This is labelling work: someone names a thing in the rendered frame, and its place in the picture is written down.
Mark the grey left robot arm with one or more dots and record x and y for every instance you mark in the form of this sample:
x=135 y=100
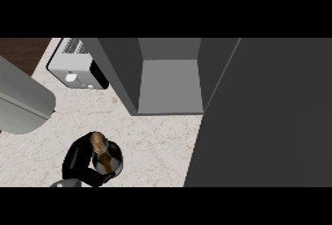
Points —
x=64 y=184

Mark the white toaster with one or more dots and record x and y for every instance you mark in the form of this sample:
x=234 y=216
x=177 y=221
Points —
x=69 y=66

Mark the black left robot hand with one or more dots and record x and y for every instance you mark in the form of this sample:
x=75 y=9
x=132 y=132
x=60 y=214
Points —
x=75 y=159

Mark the pale grey rounded appliance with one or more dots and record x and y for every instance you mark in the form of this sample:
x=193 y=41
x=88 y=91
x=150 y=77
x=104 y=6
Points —
x=20 y=102

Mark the dark grey cabinet door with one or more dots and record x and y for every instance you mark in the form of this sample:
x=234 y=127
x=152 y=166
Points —
x=267 y=117

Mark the grey open cabinet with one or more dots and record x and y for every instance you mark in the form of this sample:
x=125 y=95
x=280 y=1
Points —
x=168 y=85

